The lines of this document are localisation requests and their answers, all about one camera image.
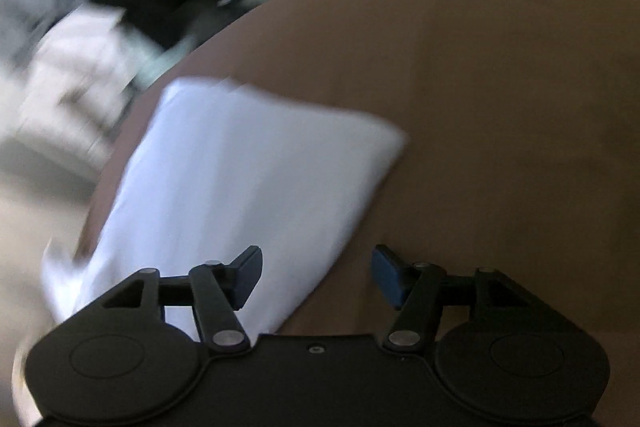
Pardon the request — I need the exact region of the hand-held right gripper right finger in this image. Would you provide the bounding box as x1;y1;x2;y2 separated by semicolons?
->
370;244;531;353

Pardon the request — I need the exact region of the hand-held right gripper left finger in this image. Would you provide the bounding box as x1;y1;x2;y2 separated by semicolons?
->
102;245;264;353

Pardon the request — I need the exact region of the white shirt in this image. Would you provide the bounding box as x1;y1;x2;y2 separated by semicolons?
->
42;77;409;339

